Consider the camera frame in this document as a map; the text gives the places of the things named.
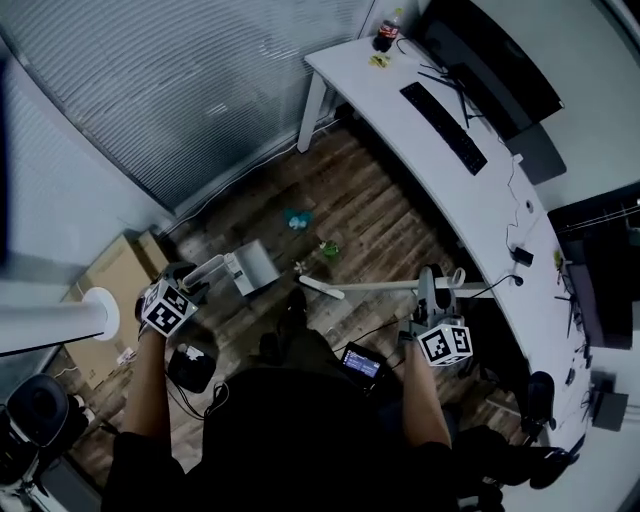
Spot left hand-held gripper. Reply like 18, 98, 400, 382
141, 261, 211, 335

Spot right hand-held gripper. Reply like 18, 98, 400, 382
398, 264, 474, 368

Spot grey white dustpan with handle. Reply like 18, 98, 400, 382
180, 238, 281, 298

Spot white long-handled broom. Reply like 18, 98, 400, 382
298, 267, 467, 301

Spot blue trash piece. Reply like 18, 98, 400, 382
283, 207, 314, 232

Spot person's right forearm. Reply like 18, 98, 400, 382
402, 342, 454, 447

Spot person's left forearm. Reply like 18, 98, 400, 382
122, 329, 174, 437

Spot slim cardboard box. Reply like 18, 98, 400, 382
137, 230, 171, 281

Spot large cardboard box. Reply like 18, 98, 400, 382
62, 232, 169, 391

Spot white curved desk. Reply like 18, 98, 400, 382
297, 34, 591, 451

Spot person's right leg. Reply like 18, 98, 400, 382
279, 287, 351, 374

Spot small black screen device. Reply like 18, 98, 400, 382
342, 341, 385, 394

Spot white pole with round base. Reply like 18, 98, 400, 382
0, 285, 120, 359

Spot black keyboard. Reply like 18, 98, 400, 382
398, 81, 489, 176

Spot black desk chair with armrests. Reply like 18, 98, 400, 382
449, 369, 576, 494

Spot grey flat pad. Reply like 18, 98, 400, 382
504, 123, 568, 186

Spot black glossy display panel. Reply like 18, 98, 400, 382
547, 182, 640, 351

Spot grey window blinds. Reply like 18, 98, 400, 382
0, 0, 376, 211

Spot black office chair with headrest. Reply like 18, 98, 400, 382
0, 373, 91, 501

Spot person's torso in black shirt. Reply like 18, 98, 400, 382
102, 367, 501, 512

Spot small grey box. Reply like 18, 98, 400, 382
592, 382, 630, 432

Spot large black desktop monitor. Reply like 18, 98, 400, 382
417, 0, 566, 141

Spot dark cola bottle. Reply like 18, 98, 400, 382
372, 7, 406, 53

